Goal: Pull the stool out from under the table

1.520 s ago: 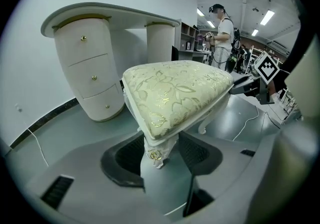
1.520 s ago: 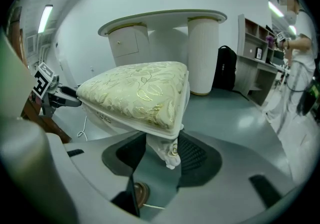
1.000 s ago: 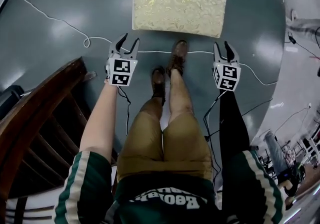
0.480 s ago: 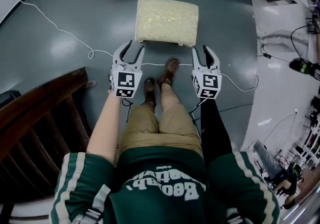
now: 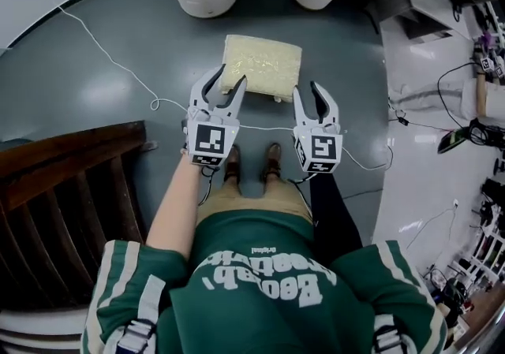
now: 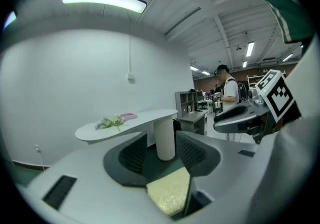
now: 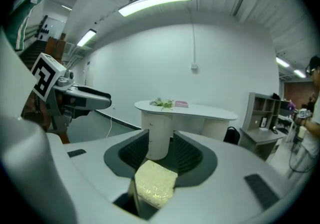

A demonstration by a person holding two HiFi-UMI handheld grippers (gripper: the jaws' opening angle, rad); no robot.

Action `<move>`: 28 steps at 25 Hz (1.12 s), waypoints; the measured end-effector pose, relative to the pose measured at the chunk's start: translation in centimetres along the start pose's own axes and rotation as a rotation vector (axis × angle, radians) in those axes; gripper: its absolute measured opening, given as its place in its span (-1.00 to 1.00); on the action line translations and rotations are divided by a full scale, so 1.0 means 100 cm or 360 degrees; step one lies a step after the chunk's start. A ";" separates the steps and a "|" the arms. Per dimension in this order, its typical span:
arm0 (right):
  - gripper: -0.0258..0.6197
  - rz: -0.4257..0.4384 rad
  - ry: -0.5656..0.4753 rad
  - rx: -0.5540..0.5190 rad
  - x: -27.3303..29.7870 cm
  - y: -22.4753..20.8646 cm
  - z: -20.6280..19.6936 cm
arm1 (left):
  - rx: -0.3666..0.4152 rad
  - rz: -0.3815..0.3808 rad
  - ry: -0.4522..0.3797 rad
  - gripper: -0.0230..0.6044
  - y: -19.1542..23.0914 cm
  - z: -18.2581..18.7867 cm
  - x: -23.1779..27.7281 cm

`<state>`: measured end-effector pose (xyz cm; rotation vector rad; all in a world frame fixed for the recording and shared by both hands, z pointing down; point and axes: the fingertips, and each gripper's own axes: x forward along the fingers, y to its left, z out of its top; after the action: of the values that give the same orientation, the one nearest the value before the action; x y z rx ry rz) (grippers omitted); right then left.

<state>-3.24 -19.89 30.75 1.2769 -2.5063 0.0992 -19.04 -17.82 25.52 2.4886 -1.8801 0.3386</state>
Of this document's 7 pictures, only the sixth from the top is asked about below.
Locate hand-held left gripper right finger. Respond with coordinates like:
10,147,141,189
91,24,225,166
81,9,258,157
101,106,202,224
174,130,274,224

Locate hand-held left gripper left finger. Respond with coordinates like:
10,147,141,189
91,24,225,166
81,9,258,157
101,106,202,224
25,131,181,224

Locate green jersey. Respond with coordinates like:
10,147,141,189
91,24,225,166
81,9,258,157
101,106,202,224
243,0,315,44

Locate grey desk with hutch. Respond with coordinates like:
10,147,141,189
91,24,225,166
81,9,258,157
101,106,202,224
174,90,209,136

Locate white flower bunch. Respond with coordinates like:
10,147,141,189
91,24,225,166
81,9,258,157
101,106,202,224
94,114,130,132

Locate white wall conduit box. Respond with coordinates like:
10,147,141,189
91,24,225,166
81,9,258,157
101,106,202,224
127,17,136,85

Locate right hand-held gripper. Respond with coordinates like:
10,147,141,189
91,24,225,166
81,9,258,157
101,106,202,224
212,68,303,144

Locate white ornate cushioned stool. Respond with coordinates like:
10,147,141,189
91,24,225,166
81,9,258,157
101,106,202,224
145,166,193,217

